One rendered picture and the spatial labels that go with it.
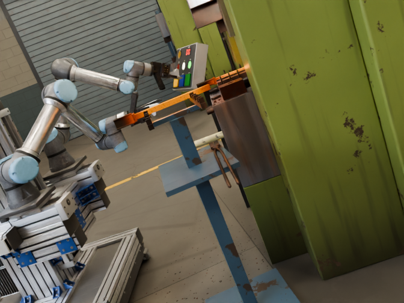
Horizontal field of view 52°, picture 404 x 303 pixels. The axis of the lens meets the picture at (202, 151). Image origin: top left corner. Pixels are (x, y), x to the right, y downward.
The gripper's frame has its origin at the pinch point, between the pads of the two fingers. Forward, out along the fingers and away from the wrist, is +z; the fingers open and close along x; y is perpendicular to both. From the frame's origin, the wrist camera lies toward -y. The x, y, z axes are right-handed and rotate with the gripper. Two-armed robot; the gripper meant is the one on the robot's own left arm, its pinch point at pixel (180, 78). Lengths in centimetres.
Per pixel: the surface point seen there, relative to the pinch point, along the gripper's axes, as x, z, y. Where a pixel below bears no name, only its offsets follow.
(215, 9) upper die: -58, -8, 29
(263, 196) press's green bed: -67, 26, -59
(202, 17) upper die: -55, -13, 24
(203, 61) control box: -7.1, 11.1, 11.7
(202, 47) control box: -7.1, 9.2, 20.1
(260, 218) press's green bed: -65, 27, -71
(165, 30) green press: 447, 134, 127
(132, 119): -69, -46, -28
